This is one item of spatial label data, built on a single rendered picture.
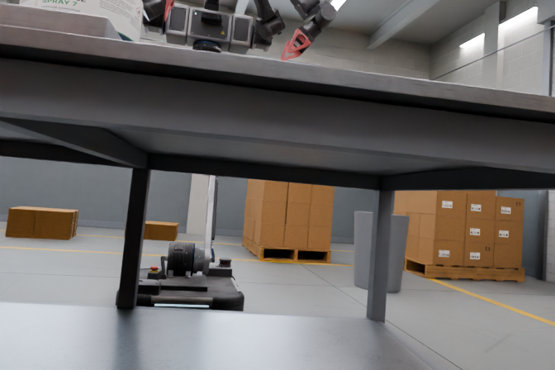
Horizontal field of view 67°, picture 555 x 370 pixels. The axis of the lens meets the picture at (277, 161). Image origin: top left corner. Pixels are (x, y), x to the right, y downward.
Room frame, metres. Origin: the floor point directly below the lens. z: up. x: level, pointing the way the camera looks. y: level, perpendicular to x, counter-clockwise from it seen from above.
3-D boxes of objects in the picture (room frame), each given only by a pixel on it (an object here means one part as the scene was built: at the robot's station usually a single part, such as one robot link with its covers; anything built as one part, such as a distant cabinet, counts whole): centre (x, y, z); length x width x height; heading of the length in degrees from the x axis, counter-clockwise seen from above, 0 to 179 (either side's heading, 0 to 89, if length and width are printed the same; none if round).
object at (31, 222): (4.98, 2.66, 0.16); 0.64 x 0.53 x 0.31; 107
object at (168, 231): (5.72, 1.59, 0.10); 0.64 x 0.52 x 0.20; 99
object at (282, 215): (5.23, -0.15, 0.45); 1.20 x 0.83 x 0.89; 14
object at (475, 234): (4.82, -2.08, 0.57); 1.20 x 0.83 x 1.14; 104
